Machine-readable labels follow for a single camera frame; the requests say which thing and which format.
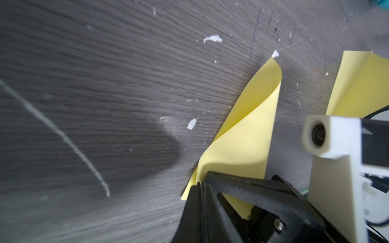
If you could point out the yellow square paper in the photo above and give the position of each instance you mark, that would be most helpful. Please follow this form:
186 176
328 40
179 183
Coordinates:
361 88

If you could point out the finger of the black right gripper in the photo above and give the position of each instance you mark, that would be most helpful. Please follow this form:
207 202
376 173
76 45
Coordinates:
264 211

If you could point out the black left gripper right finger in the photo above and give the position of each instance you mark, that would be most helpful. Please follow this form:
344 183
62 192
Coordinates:
213 229

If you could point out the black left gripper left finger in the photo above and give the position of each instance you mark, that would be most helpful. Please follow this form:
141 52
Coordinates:
189 229

